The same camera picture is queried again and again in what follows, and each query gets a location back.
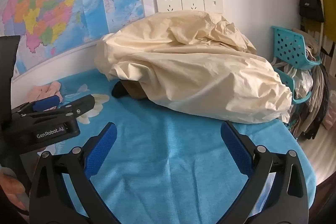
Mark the black handbag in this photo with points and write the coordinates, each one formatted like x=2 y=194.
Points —
x=311 y=7

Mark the teal plastic basket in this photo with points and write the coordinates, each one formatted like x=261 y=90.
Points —
x=288 y=48
x=287 y=80

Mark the person's left hand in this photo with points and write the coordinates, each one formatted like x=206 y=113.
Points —
x=10 y=188

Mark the mustard brown garment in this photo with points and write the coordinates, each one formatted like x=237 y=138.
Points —
x=134 y=90

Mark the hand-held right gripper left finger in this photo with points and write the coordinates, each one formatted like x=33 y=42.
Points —
x=102 y=150

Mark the pink garment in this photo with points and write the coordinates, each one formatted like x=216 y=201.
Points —
x=44 y=91

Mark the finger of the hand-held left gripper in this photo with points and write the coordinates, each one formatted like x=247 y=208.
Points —
x=78 y=106
x=48 y=102

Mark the pile of beige hanging clothes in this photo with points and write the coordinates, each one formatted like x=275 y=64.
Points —
x=315 y=100

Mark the black garment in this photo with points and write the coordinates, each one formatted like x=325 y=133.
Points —
x=118 y=91

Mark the white wall socket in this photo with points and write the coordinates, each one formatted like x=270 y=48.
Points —
x=168 y=2
x=192 y=1

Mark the cream garment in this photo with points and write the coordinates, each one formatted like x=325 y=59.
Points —
x=197 y=69

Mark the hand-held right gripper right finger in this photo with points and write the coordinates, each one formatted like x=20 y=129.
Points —
x=233 y=145

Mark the mustard hanging garment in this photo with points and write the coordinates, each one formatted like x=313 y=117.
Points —
x=329 y=3

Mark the white wall switch plate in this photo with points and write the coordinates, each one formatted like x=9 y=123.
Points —
x=213 y=2

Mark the clear plastic bag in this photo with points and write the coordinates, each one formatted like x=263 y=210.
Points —
x=303 y=83

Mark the blue floral bed sheet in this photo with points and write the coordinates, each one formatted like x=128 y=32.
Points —
x=170 y=148

